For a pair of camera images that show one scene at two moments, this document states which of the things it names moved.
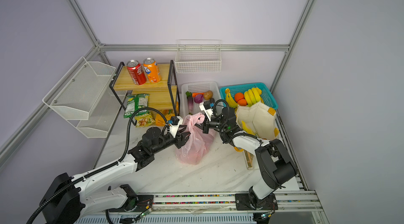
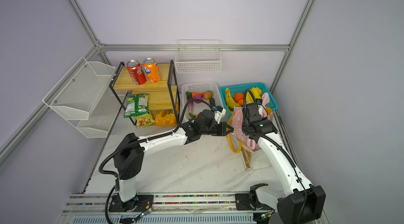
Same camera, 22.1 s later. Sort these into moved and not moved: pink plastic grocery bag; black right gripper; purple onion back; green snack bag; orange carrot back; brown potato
Moved: pink plastic grocery bag; black right gripper
Not moved: green snack bag; brown potato; purple onion back; orange carrot back
